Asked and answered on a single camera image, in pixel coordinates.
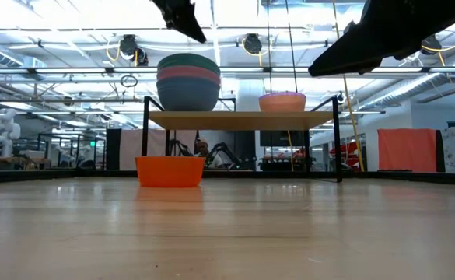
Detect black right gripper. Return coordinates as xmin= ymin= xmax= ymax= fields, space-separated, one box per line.
xmin=308 ymin=0 xmax=455 ymax=77

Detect large blue bowl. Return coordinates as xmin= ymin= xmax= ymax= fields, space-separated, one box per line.
xmin=156 ymin=75 xmax=221 ymax=113

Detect small orange bowl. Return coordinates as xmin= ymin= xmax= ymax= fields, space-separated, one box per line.
xmin=135 ymin=156 xmax=206 ymax=189

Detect wooden shelf with black legs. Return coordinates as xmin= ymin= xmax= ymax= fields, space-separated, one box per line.
xmin=141 ymin=95 xmax=344 ymax=184

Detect orange panel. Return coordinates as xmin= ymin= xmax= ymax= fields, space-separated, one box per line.
xmin=377 ymin=128 xmax=437 ymax=173

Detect red rack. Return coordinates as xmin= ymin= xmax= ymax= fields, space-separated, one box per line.
xmin=329 ymin=142 xmax=361 ymax=171

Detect person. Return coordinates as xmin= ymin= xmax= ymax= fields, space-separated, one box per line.
xmin=194 ymin=138 xmax=222 ymax=169

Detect pale curtain panel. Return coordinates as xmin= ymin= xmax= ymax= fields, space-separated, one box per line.
xmin=120 ymin=128 xmax=198 ymax=171

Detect black upright panel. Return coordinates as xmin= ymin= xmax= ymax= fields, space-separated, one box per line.
xmin=105 ymin=128 xmax=122 ymax=171

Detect white robot figure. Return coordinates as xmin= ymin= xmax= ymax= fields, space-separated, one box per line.
xmin=0 ymin=108 xmax=22 ymax=159

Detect black ceiling cable reel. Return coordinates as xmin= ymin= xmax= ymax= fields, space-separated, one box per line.
xmin=242 ymin=33 xmax=264 ymax=56
xmin=118 ymin=33 xmax=149 ymax=67
xmin=421 ymin=37 xmax=443 ymax=56

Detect black hanging cable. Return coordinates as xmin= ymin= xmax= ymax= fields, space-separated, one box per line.
xmin=285 ymin=0 xmax=299 ymax=94

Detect yellow hanging cable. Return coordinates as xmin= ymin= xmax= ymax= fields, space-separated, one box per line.
xmin=331 ymin=0 xmax=365 ymax=173

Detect hanging metal ring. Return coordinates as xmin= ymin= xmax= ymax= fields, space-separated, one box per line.
xmin=120 ymin=74 xmax=139 ymax=89

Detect black metal table frame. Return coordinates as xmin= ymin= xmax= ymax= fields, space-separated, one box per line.
xmin=0 ymin=170 xmax=455 ymax=186

